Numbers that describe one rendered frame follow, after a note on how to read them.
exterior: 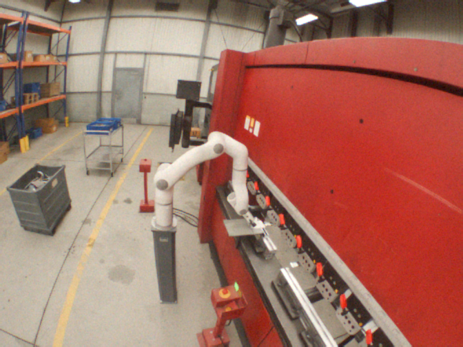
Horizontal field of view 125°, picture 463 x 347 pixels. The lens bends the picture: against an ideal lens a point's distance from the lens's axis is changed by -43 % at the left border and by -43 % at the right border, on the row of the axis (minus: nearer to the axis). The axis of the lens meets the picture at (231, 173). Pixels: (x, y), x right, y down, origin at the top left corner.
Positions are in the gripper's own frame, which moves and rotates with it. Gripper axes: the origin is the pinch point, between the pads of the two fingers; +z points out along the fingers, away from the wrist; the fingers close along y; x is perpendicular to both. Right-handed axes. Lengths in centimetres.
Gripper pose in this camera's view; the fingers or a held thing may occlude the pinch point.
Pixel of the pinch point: (252, 222)
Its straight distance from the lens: 162.3
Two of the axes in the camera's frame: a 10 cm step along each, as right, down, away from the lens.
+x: -8.2, 5.7, 0.2
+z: 5.0, 7.0, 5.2
